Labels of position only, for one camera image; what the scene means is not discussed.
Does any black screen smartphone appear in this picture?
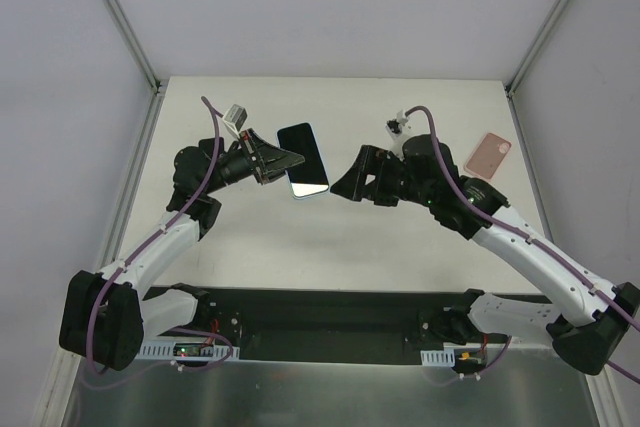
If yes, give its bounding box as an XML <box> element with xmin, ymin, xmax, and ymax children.
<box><xmin>198</xmin><ymin>137</ymin><xmax>225</xmax><ymax>160</ymax></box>
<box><xmin>275</xmin><ymin>121</ymin><xmax>330</xmax><ymax>199</ymax></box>

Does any light blue phone case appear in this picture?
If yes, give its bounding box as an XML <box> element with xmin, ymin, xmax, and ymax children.
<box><xmin>287</xmin><ymin>166</ymin><xmax>329</xmax><ymax>200</ymax></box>

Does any pink phone case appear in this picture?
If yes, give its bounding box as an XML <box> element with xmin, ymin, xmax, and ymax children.
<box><xmin>464</xmin><ymin>133</ymin><xmax>512</xmax><ymax>182</ymax></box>

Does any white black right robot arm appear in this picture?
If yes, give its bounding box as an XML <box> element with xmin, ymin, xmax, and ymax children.
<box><xmin>330</xmin><ymin>134</ymin><xmax>639</xmax><ymax>375</ymax></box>

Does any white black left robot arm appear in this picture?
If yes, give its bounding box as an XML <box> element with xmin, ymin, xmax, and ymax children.
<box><xmin>59</xmin><ymin>129</ymin><xmax>305</xmax><ymax>371</ymax></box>

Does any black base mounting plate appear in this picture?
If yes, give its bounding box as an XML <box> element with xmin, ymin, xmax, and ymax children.
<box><xmin>149</xmin><ymin>286</ymin><xmax>509</xmax><ymax>363</ymax></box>

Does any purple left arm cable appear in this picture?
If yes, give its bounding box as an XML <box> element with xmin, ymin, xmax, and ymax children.
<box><xmin>82</xmin><ymin>95</ymin><xmax>236</xmax><ymax>391</ymax></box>

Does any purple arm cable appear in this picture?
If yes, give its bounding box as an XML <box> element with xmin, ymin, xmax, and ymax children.
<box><xmin>82</xmin><ymin>95</ymin><xmax>236</xmax><ymax>391</ymax></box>
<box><xmin>404</xmin><ymin>105</ymin><xmax>640</xmax><ymax>388</ymax></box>

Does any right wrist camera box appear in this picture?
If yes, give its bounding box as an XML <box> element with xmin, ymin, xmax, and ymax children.
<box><xmin>386</xmin><ymin>110</ymin><xmax>413</xmax><ymax>160</ymax></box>

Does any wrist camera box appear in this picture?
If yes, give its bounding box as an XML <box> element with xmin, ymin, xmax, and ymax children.
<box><xmin>222</xmin><ymin>104</ymin><xmax>248</xmax><ymax>138</ymax></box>
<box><xmin>386</xmin><ymin>110</ymin><xmax>413</xmax><ymax>160</ymax></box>

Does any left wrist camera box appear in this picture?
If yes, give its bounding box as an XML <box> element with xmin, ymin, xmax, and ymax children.
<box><xmin>222</xmin><ymin>104</ymin><xmax>248</xmax><ymax>138</ymax></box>

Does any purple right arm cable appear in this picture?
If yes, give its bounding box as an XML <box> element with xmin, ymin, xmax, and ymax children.
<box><xmin>404</xmin><ymin>105</ymin><xmax>640</xmax><ymax>388</ymax></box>

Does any left aluminium corner post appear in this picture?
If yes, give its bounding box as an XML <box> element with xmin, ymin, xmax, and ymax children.
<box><xmin>102</xmin><ymin>0</ymin><xmax>164</xmax><ymax>94</ymax></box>

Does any aluminium corner post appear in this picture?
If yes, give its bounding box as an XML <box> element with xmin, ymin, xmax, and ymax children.
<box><xmin>102</xmin><ymin>0</ymin><xmax>164</xmax><ymax>94</ymax></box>
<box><xmin>505</xmin><ymin>0</ymin><xmax>574</xmax><ymax>99</ymax></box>

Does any right white cable duct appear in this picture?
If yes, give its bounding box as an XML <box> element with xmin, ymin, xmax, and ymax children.
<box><xmin>420</xmin><ymin>348</ymin><xmax>456</xmax><ymax>368</ymax></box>

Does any white cable duct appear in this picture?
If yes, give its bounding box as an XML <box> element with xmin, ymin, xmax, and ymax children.
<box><xmin>420</xmin><ymin>348</ymin><xmax>456</xmax><ymax>368</ymax></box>
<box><xmin>135</xmin><ymin>340</ymin><xmax>240</xmax><ymax>362</ymax></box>

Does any left white cable duct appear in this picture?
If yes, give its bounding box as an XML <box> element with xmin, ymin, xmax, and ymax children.
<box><xmin>135</xmin><ymin>340</ymin><xmax>240</xmax><ymax>362</ymax></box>

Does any right aluminium corner post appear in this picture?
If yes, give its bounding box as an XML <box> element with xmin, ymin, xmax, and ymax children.
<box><xmin>505</xmin><ymin>0</ymin><xmax>574</xmax><ymax>99</ymax></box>

